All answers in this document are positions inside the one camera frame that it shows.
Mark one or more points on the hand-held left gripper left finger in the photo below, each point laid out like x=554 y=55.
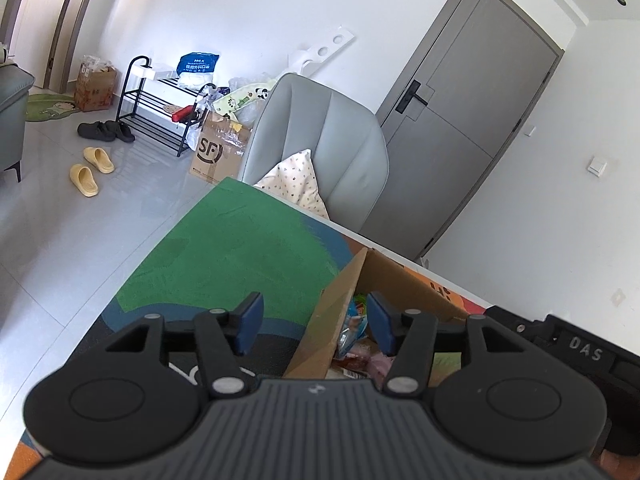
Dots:
x=250 y=322

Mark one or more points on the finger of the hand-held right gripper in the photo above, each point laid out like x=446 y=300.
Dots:
x=520 y=329

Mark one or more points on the white dotted pillow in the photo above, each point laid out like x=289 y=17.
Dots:
x=300 y=180

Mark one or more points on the white board with round holes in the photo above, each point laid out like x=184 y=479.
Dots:
x=320 y=50

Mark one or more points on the black slipper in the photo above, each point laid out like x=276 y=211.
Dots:
x=95 y=131
x=122 y=132

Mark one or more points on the black metal shoe rack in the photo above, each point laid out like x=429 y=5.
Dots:
x=150 y=110

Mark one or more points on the grey door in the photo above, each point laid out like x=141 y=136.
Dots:
x=465 y=110

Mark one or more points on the green round rug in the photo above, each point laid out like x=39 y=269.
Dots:
x=50 y=107

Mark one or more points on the white light switch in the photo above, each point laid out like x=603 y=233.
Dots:
x=597 y=166

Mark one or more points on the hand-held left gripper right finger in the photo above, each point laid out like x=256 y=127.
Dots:
x=380 y=325

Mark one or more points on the purple and white snack packet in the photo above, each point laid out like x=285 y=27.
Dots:
x=380 y=363

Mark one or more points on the colourful printed table mat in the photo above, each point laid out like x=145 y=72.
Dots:
x=225 y=250

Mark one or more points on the brown wooden door frame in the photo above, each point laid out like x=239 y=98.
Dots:
x=70 y=20

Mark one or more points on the white wall socket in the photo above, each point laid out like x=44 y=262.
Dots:
x=618 y=297

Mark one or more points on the grey upholstered chair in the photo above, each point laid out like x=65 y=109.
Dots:
x=325 y=140

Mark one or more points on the brown cardboard box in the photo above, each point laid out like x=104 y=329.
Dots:
x=325 y=320

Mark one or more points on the clear packet of brown snacks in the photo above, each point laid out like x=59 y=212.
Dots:
x=352 y=360

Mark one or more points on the red and black item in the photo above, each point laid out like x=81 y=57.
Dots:
x=182 y=113

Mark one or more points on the printed brown carton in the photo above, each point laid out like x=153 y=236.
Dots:
x=95 y=87

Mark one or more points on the blue plastic bag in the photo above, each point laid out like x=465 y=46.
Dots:
x=197 y=64

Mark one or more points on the blue snack packet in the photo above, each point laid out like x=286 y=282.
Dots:
x=357 y=309

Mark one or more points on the brown carton with black logo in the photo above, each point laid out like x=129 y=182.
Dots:
x=217 y=155

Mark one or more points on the grey sofa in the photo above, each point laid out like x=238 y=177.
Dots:
x=12 y=110

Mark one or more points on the panda print cloth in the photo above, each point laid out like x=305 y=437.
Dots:
x=240 y=100

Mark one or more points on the yellow slipper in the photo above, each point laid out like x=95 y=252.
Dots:
x=84 y=181
x=99 y=159

